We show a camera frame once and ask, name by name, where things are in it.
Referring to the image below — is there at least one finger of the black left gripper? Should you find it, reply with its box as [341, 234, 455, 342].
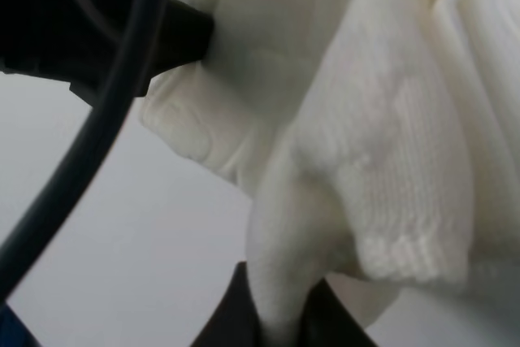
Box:
[164, 0, 215, 69]

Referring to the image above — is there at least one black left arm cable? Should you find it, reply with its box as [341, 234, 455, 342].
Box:
[0, 0, 176, 303]

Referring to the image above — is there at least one cream white towel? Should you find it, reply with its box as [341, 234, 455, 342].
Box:
[141, 0, 519, 346]

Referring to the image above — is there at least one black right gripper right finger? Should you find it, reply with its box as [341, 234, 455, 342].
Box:
[298, 280, 377, 347]

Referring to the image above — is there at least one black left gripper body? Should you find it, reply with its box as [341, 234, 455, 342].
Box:
[0, 0, 171, 108]

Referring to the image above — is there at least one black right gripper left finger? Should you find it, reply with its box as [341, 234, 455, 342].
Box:
[192, 262, 259, 347]

